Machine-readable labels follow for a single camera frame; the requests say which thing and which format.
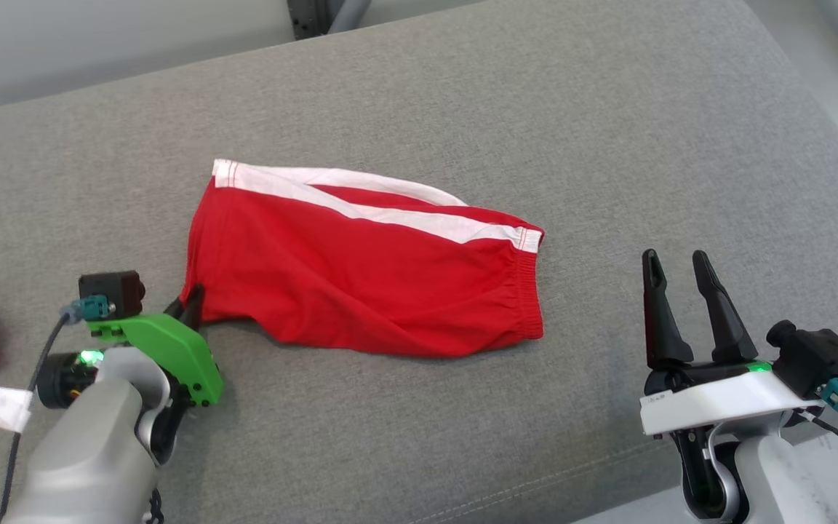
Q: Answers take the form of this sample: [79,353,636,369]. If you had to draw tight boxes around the red white-striped shorts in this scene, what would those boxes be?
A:
[180,159,545,359]

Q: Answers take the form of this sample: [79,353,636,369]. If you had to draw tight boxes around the black left camera cable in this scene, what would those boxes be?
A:
[0,313,72,522]

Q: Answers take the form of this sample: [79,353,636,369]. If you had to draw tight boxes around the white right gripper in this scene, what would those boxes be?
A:
[639,249,824,437]

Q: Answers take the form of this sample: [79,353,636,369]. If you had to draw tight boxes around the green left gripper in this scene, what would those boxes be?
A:
[36,285,225,410]

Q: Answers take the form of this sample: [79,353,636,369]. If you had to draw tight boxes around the teal left camera connector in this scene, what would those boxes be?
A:
[63,295,116,325]

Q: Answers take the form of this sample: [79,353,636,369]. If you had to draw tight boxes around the grey metal frame post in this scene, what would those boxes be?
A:
[287,0,373,41]

